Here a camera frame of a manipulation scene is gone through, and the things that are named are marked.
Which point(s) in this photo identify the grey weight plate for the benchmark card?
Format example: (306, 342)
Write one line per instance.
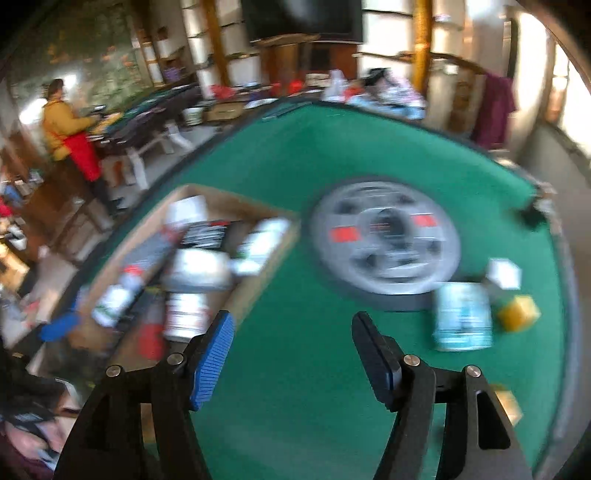
(383, 263)

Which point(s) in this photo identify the green-topped side table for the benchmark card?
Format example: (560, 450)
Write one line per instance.
(138, 115)

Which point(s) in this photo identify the teal printed box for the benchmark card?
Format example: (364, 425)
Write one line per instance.
(461, 316)

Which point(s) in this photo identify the small grey box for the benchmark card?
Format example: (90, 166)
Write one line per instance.
(503, 277)

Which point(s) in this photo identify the cardboard box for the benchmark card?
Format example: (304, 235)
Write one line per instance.
(272, 272)

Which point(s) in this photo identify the pile of printed bags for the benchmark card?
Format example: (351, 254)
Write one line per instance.
(378, 94)

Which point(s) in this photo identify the yellow tape roll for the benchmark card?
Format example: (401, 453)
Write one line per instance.
(519, 314)

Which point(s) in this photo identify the black cylindrical container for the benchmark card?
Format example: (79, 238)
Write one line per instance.
(531, 214)

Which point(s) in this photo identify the white carton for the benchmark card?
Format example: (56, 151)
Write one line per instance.
(198, 270)

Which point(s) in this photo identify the black television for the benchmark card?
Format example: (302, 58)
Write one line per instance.
(300, 18)

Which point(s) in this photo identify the small white box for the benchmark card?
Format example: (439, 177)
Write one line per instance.
(187, 210)

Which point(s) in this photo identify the maroon hanging cloth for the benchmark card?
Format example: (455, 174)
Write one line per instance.
(494, 110)

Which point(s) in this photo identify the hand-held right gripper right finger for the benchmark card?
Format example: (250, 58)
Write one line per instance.
(376, 364)

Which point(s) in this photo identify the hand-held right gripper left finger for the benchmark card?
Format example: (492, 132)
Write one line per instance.
(212, 360)

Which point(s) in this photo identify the white striped can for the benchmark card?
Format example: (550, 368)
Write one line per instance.
(187, 316)

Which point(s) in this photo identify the blue object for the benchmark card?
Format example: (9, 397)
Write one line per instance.
(60, 327)

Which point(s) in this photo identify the black printed packet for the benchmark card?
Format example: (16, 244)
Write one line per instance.
(205, 235)

